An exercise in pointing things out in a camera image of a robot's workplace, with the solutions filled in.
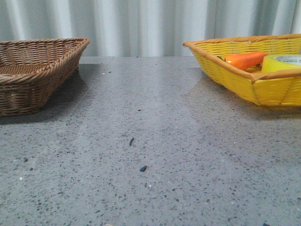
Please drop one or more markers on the orange toy carrot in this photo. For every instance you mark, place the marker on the orange toy carrot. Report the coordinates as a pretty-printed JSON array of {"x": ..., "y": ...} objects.
[{"x": 245, "y": 61}]

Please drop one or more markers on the white pleated curtain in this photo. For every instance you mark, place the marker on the white pleated curtain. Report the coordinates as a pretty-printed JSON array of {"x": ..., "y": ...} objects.
[{"x": 146, "y": 28}]

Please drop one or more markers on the yellow wicker basket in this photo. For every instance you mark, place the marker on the yellow wicker basket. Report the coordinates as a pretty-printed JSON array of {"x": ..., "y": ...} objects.
[{"x": 280, "y": 88}]

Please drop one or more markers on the brown wicker basket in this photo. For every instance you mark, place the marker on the brown wicker basket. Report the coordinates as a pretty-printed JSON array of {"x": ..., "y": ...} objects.
[{"x": 32, "y": 70}]

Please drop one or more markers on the yellow tape roll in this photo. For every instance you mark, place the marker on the yellow tape roll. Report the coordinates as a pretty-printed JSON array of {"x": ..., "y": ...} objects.
[{"x": 276, "y": 62}]

